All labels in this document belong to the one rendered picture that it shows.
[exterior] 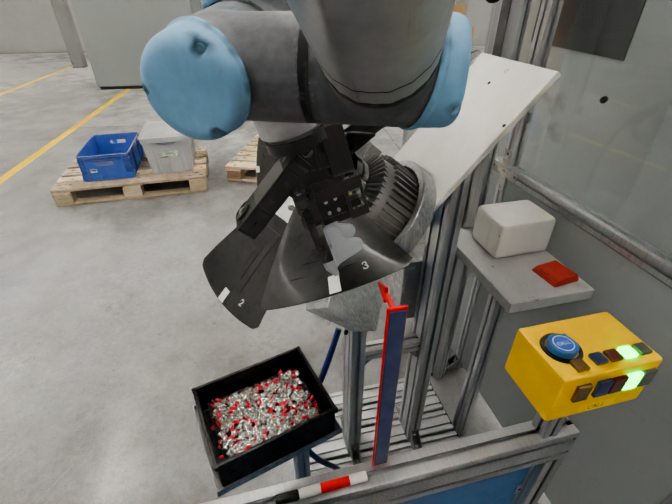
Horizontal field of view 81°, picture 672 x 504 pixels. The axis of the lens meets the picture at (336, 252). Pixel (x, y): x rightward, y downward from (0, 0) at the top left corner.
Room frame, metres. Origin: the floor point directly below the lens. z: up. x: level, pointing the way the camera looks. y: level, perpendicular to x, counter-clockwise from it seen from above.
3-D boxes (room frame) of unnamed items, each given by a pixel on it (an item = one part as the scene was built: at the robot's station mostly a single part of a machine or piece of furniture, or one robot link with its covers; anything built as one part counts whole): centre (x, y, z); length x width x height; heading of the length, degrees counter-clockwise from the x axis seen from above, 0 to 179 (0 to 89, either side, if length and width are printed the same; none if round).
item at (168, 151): (3.49, 1.48, 0.31); 0.60 x 0.42 x 0.33; 15
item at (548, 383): (0.39, -0.36, 1.02); 0.16 x 0.10 x 0.11; 104
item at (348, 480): (0.29, 0.02, 0.87); 0.14 x 0.01 x 0.01; 105
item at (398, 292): (0.97, -0.26, 0.73); 0.15 x 0.09 x 0.22; 104
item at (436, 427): (0.85, -0.15, 0.04); 0.62 x 0.45 x 0.08; 104
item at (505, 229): (1.00, -0.50, 0.92); 0.17 x 0.16 x 0.11; 104
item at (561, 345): (0.38, -0.31, 1.08); 0.04 x 0.04 x 0.02
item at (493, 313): (0.92, -0.49, 0.42); 0.04 x 0.04 x 0.83; 14
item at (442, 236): (0.88, -0.28, 0.58); 0.09 x 0.05 x 1.15; 14
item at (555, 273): (0.83, -0.58, 0.87); 0.08 x 0.08 x 0.02; 21
